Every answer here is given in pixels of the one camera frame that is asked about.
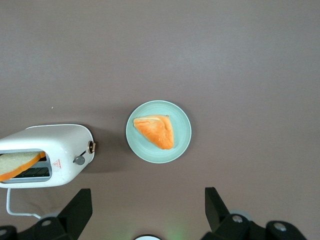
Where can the copper toaster dial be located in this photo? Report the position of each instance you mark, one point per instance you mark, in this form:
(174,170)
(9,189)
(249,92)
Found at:
(91,147)

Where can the grey toaster lever knob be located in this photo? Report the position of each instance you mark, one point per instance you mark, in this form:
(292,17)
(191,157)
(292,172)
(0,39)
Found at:
(80,160)

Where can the white toaster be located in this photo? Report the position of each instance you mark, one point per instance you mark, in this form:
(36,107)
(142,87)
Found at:
(62,140)

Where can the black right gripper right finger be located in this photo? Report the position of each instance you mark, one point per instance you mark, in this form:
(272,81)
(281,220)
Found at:
(216,212)

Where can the pale green plate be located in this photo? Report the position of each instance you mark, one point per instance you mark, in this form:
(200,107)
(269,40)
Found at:
(182,130)

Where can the orange triangular bread piece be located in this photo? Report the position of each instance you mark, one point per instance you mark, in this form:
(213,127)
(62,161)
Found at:
(157,132)

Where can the white device with green light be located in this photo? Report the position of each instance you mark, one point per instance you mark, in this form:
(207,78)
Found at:
(148,237)

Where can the toast slice with orange crust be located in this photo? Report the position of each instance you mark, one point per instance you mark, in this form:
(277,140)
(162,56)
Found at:
(17,161)

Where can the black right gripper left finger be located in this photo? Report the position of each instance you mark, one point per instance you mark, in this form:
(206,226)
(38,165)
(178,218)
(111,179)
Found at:
(72,215)

